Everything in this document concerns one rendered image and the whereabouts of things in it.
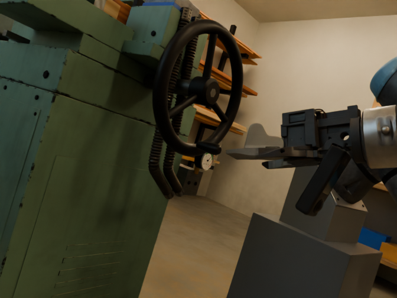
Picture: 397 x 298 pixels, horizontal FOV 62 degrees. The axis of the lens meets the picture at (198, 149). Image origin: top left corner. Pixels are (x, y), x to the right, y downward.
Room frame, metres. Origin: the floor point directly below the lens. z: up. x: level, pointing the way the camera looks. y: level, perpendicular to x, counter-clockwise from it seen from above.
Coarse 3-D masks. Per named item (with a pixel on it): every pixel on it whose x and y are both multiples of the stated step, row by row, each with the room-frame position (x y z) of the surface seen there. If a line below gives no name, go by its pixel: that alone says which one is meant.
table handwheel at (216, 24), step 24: (192, 24) 0.62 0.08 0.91; (216, 24) 0.67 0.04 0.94; (168, 48) 0.60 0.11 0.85; (168, 72) 0.60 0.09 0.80; (240, 72) 0.78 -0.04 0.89; (192, 96) 0.68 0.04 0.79; (216, 96) 0.71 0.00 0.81; (240, 96) 0.81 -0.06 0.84; (168, 120) 0.63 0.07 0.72; (168, 144) 0.66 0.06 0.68; (192, 144) 0.72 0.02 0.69
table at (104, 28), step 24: (0, 0) 0.63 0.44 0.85; (24, 0) 0.57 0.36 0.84; (48, 0) 0.59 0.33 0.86; (72, 0) 0.62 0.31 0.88; (24, 24) 0.75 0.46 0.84; (48, 24) 0.67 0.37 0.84; (72, 24) 0.63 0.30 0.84; (96, 24) 0.67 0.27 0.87; (120, 24) 0.71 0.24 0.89; (120, 48) 0.73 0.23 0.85; (144, 48) 0.69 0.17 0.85; (192, 72) 0.79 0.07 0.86
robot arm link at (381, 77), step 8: (384, 64) 0.59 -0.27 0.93; (392, 64) 0.58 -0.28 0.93; (376, 72) 0.60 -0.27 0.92; (384, 72) 0.59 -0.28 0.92; (392, 72) 0.58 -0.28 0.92; (376, 80) 0.60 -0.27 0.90; (384, 80) 0.59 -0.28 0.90; (392, 80) 0.58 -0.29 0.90; (376, 88) 0.60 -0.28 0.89; (384, 88) 0.59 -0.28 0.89; (392, 88) 0.57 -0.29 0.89; (376, 96) 0.61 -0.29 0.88; (384, 96) 0.59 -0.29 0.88; (392, 96) 0.57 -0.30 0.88; (384, 104) 0.60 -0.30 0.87; (392, 104) 0.58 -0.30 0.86
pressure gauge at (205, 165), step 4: (196, 156) 0.98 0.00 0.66; (200, 156) 0.97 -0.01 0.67; (204, 156) 0.97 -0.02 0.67; (208, 156) 0.99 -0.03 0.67; (212, 156) 1.00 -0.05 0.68; (196, 160) 0.97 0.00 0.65; (200, 160) 0.96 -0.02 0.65; (204, 160) 0.98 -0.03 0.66; (212, 160) 1.01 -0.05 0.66; (196, 164) 0.98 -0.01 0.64; (200, 164) 0.97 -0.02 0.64; (204, 164) 0.98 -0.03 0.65; (208, 164) 1.00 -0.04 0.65; (196, 168) 1.00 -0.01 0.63; (200, 168) 0.98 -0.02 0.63; (204, 168) 0.99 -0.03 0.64; (208, 168) 1.00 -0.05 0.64; (196, 172) 1.00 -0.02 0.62
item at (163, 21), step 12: (132, 12) 0.76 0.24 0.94; (144, 12) 0.74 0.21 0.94; (156, 12) 0.72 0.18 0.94; (168, 12) 0.69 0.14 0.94; (180, 12) 0.71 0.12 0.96; (132, 24) 0.75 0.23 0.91; (144, 24) 0.73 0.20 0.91; (156, 24) 0.71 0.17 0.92; (168, 24) 0.69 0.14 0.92; (144, 36) 0.72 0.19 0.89; (156, 36) 0.70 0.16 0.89; (168, 36) 0.70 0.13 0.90; (204, 36) 0.79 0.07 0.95
